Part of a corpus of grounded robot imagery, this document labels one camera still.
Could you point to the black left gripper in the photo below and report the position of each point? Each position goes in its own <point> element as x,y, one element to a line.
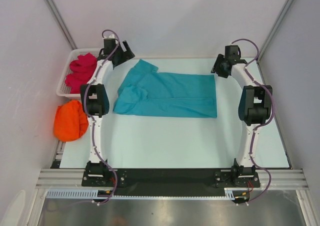
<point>127,55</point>

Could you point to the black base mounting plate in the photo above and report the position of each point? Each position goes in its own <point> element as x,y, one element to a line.
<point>170,182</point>

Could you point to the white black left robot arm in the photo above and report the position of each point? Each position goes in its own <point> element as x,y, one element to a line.
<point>94,98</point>

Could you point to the white slotted cable duct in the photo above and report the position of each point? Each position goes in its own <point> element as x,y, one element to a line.
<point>97,194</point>

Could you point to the orange t shirt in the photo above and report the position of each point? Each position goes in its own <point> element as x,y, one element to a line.
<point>70,122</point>

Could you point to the magenta t shirt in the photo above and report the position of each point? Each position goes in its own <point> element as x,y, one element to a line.
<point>82,70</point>

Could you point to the white plastic basket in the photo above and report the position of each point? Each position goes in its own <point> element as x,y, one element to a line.
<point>62,89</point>

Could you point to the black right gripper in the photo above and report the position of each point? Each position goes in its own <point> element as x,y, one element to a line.
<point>216,67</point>

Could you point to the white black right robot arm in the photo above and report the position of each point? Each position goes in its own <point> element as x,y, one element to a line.
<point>254,111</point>

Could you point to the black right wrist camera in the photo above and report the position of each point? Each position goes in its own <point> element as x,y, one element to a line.
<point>232,53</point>

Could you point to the teal t shirt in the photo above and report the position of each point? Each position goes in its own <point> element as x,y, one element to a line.
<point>147,92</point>

